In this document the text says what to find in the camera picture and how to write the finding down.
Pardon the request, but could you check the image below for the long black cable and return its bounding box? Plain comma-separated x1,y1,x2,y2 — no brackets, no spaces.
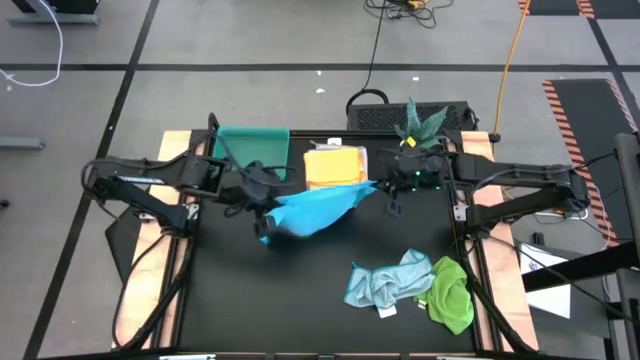
344,0,391,116

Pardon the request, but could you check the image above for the yellow cable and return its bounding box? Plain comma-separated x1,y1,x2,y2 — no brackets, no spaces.
492,0,531,144

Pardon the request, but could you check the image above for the pale blue teal-edged towel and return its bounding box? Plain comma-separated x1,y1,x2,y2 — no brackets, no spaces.
343,248,436,320

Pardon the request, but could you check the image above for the bright blue microfiber towel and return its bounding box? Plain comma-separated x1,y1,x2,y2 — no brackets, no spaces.
259,180,379,246

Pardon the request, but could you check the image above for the white power cable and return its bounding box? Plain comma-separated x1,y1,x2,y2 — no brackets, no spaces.
533,208,591,222

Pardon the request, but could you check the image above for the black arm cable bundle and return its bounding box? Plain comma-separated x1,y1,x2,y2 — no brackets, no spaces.
457,239,536,354
112,234,194,351

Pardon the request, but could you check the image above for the black cable tangle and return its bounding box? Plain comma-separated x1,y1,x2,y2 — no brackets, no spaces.
364,0,454,29

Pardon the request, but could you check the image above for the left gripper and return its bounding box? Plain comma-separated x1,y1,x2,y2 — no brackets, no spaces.
234,160,281,237

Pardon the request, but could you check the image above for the black rig frame beam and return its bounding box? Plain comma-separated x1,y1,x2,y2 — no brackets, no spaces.
522,239,640,294

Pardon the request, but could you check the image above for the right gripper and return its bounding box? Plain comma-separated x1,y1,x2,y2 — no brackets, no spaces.
375,149,449,217

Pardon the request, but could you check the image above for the green microfiber towel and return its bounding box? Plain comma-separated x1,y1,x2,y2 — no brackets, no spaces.
413,255,475,336

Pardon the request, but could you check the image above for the teal plastic bin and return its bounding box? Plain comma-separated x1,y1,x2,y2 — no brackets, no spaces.
213,125,291,181

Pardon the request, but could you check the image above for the wooden side board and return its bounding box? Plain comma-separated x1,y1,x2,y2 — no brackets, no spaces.
459,130,540,351
112,130,194,350

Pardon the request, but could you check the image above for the orange microfiber towel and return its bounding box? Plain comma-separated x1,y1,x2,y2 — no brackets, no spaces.
303,146,369,191

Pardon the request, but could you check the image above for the grey floor bar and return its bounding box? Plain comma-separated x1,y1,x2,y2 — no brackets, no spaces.
0,137,46,151

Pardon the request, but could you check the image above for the black rig frame post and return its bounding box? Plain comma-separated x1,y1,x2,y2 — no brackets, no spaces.
614,132,640,360

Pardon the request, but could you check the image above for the black vented computer case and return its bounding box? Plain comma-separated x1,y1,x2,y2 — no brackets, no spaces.
346,101,476,134

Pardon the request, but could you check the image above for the white paper sheet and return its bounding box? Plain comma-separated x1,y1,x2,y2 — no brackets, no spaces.
519,242,572,320

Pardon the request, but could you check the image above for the black orange-striped floor mat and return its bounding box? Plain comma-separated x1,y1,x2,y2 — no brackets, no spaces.
519,0,640,20
542,78,640,246

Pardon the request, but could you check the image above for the black table frame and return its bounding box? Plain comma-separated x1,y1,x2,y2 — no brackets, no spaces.
159,128,501,360

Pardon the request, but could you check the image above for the snake plant in white pot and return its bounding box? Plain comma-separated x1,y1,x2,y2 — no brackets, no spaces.
392,97,451,151

